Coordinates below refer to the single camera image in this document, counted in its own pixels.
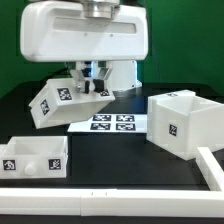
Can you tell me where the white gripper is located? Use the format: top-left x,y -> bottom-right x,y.
20,1 -> 148,94

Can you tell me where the white drawer with knob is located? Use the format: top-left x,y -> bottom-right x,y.
0,136 -> 68,179

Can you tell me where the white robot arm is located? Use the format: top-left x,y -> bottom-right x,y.
20,0 -> 149,91

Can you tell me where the white drawer cabinet box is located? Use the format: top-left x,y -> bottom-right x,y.
146,90 -> 224,160

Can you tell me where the white fiducial marker sheet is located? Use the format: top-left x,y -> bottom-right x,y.
68,114 -> 147,133

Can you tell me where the white front rail barrier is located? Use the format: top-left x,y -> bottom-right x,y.
0,188 -> 224,218

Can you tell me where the white rail barrier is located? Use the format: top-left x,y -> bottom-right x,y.
196,147 -> 224,192
0,188 -> 224,218

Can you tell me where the white right rail barrier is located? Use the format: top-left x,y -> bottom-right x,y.
196,147 -> 224,192

